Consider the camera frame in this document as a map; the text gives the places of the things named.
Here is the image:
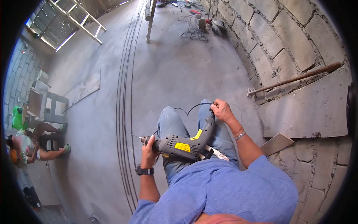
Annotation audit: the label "long plywood sheet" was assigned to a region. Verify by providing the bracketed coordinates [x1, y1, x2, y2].
[62, 69, 101, 113]

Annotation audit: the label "grey table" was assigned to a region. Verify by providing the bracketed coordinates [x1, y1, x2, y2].
[27, 88, 69, 125]

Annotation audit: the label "white flat tool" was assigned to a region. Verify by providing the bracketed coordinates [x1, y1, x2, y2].
[197, 145, 230, 162]

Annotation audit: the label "green plastic bag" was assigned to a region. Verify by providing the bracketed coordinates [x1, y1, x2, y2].
[11, 105, 27, 131]

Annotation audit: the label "coiled black cable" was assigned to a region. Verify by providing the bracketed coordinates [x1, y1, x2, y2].
[177, 14, 210, 43]

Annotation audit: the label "grey bag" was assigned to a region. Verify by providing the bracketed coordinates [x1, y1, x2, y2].
[211, 19, 228, 38]

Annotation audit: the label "wooden post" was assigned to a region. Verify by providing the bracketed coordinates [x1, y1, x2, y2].
[145, 0, 158, 44]

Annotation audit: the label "person's body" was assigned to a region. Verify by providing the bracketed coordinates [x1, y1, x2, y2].
[129, 155, 299, 224]

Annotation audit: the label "person's right fingers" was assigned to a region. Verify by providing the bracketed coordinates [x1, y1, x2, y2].
[210, 99, 225, 116]

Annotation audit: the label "person's legs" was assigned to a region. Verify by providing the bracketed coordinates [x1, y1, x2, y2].
[156, 99, 240, 185]

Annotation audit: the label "black drill power cord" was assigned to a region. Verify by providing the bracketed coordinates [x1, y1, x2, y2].
[152, 102, 215, 135]

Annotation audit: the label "grey electric drill yellow label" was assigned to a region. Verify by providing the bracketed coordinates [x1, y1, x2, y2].
[132, 111, 216, 162]

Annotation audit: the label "bundle of long steel rods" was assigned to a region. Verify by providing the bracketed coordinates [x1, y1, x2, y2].
[115, 0, 147, 215]

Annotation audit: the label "small wooden board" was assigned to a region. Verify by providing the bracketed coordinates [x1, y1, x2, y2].
[259, 132, 295, 156]

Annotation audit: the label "rusty long-handled tool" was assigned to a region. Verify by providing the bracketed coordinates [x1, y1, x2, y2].
[246, 62, 342, 98]

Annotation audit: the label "black wrist band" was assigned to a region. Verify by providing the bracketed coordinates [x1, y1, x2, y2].
[135, 164, 155, 176]

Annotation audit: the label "person's right hand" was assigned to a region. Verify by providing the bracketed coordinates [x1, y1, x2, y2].
[210, 99, 236, 125]

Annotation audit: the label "person's left hand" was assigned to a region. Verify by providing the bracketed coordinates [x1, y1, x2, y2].
[141, 135, 161, 168]

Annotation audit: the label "black plastic chair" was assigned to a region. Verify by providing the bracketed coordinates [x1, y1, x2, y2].
[39, 133, 66, 152]

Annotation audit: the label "wooden ladder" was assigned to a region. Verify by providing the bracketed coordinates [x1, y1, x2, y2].
[49, 0, 107, 45]

